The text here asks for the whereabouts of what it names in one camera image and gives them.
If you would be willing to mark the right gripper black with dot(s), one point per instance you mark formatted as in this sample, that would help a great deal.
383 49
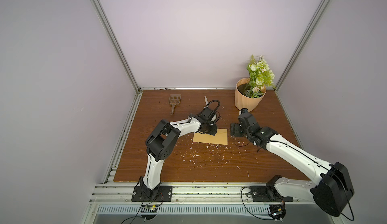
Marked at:
236 129

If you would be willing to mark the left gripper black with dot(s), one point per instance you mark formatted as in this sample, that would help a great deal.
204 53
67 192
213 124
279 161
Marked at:
214 129

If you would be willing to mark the tan paper envelope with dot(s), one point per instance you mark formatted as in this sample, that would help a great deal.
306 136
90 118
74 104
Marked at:
220 138

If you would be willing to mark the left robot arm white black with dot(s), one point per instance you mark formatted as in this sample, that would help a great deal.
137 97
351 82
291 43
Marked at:
163 138

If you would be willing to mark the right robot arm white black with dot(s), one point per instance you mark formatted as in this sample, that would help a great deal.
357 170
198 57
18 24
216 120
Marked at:
329 186

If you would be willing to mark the ribbed beige flower pot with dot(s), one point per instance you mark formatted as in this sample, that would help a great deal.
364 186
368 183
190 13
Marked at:
241 101

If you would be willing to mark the brown plastic slotted scoop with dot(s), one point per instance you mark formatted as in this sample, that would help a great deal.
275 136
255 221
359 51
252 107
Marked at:
174 99

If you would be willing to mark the green white artificial flowers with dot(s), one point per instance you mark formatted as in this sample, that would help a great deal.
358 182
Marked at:
260 76

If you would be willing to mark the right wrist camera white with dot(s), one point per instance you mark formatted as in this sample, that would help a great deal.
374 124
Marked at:
243 111

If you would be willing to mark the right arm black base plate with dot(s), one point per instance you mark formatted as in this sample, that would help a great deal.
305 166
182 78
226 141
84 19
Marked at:
261 193

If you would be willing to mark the aluminium front rail frame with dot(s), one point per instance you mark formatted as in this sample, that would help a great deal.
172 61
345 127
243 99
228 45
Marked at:
188 198

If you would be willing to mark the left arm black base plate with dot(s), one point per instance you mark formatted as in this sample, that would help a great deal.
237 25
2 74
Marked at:
159 194

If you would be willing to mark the right controller board with cable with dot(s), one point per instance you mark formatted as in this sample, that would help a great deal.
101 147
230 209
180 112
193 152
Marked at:
277 212

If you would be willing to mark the controller board with cable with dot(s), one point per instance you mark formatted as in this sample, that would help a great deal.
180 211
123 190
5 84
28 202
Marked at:
277 212
146 213

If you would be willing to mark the left controller board with cable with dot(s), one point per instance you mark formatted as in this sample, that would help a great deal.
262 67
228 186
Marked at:
146 213

